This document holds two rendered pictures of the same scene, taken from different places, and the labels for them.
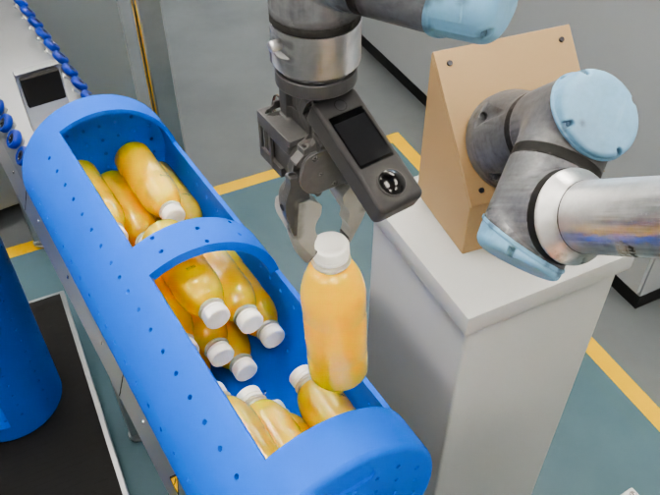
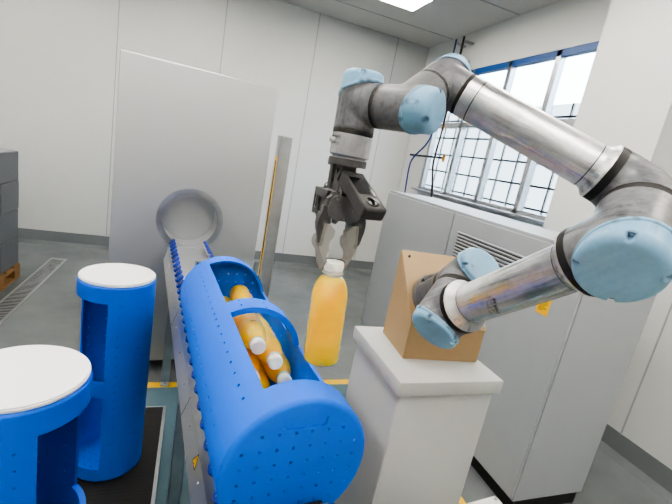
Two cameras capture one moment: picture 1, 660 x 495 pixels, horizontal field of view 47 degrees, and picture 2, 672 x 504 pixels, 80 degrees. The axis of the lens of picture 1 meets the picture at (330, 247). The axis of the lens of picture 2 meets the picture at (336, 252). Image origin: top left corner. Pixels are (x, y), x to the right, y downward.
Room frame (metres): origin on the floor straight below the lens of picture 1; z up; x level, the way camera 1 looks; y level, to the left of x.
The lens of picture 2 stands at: (-0.20, -0.07, 1.65)
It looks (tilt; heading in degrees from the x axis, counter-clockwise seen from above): 13 degrees down; 5
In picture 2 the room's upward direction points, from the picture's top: 11 degrees clockwise
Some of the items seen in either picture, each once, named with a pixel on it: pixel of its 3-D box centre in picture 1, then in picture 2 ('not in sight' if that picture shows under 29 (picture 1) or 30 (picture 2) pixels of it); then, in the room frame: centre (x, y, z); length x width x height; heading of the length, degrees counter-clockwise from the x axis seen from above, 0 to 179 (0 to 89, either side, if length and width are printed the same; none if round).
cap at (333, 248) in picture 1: (330, 250); (333, 266); (0.55, 0.00, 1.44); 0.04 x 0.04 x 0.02
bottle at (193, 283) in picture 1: (186, 271); (249, 327); (0.80, 0.22, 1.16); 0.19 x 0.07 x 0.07; 32
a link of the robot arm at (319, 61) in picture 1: (312, 43); (348, 147); (0.56, 0.01, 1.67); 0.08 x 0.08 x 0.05
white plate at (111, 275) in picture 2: not in sight; (118, 274); (1.25, 0.92, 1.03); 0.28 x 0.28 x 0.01
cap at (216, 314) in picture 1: (215, 314); (257, 345); (0.71, 0.17, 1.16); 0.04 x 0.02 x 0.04; 122
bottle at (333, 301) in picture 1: (334, 316); (326, 315); (0.55, -0.01, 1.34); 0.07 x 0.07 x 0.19
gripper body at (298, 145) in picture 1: (312, 119); (340, 190); (0.57, 0.02, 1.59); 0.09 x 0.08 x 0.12; 32
